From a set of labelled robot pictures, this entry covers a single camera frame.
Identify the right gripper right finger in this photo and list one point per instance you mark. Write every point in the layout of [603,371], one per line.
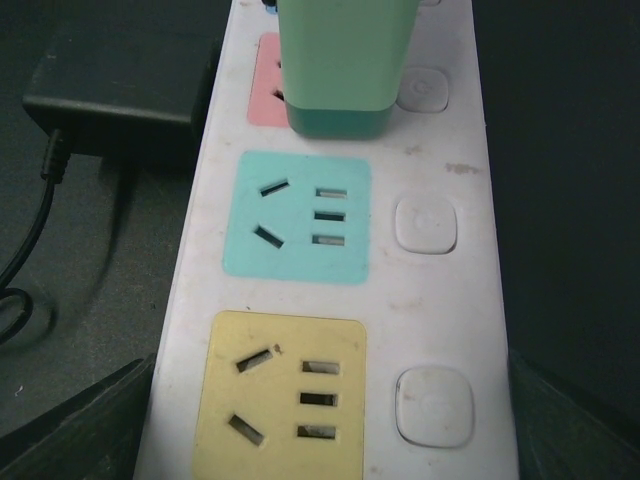
[565,433]

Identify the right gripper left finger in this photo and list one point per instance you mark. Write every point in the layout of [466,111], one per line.
[93,435]

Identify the white power strip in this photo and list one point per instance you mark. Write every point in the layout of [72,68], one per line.
[336,309]

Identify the green plug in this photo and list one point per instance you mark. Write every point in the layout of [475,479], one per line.
[342,63]

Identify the small black adapter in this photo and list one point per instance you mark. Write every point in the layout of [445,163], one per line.
[129,95]

